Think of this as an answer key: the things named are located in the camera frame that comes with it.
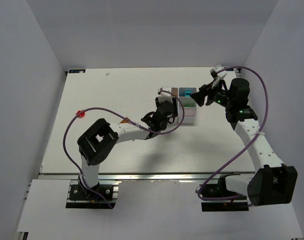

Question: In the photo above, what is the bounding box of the teal rounded lego brick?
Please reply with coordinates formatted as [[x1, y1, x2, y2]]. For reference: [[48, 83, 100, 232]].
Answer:
[[184, 90, 192, 97]]

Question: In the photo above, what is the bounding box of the small red lego piece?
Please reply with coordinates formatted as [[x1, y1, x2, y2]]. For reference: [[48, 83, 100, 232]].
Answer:
[[76, 110, 85, 118]]

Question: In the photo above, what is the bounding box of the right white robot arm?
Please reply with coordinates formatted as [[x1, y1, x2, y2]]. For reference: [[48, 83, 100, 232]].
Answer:
[[190, 78, 298, 206]]

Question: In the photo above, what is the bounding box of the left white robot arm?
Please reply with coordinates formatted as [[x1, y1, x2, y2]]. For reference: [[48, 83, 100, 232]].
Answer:
[[77, 97, 177, 191]]

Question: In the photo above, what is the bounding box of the white right divided container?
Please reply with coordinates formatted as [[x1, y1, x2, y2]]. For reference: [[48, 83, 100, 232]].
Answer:
[[177, 87, 197, 125]]

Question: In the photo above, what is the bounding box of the blue table label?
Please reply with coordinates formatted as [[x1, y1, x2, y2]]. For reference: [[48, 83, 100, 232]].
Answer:
[[68, 69, 86, 74]]

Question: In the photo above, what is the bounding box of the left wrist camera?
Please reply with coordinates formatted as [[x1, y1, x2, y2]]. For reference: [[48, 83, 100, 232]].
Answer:
[[157, 87, 172, 104]]

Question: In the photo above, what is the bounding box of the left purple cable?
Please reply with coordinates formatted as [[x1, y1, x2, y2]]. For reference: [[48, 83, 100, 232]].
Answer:
[[63, 88, 185, 210]]

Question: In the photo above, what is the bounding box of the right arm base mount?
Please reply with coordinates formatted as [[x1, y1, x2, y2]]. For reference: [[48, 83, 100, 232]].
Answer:
[[200, 173, 251, 212]]

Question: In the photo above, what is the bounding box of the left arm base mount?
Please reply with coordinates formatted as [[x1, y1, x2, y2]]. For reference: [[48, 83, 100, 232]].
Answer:
[[65, 181, 118, 210]]

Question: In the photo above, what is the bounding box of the aluminium table rail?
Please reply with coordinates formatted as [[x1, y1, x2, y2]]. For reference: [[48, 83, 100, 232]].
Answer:
[[36, 172, 276, 182]]

